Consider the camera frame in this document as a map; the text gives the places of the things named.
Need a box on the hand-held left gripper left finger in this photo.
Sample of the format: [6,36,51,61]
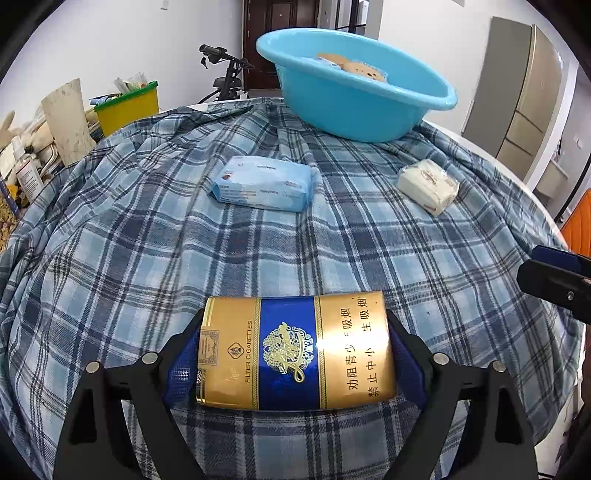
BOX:
[53,310,208,480]

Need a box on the brown soap bar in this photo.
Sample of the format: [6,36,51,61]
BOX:
[344,59,387,83]

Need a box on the gold refrigerator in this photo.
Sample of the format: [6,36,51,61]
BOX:
[462,16,565,160]

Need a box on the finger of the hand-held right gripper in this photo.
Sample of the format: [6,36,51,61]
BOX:
[531,246,591,277]
[516,260,591,315]

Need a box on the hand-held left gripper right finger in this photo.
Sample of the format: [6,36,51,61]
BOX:
[385,309,539,480]

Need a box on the bunch of small sachets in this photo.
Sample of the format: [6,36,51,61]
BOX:
[115,73,148,93]

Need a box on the blue plaid cloth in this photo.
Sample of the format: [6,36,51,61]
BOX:
[0,97,585,480]

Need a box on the black framed glass sliding door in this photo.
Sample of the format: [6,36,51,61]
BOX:
[335,0,384,33]

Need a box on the dark brown entrance door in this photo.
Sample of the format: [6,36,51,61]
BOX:
[242,0,319,90]

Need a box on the beige plush toy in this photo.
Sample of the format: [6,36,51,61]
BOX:
[0,111,19,144]

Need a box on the black electric scooter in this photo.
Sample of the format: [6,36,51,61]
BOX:
[198,44,257,104]

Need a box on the orange chair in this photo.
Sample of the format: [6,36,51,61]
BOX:
[562,189,591,257]

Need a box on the white tissue pack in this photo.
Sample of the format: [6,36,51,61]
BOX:
[397,158,460,217]

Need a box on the light blue wipes pack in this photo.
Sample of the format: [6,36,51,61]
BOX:
[208,155,314,213]

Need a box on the gold and blue cigarette pack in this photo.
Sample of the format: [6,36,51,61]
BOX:
[196,291,398,411]

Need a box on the yellow plastic container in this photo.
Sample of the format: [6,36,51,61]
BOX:
[93,80,160,138]

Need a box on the washbasin cabinet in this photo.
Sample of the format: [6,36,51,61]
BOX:
[536,159,568,199]

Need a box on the light blue plastic basin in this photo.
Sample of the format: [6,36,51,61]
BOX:
[256,30,458,143]

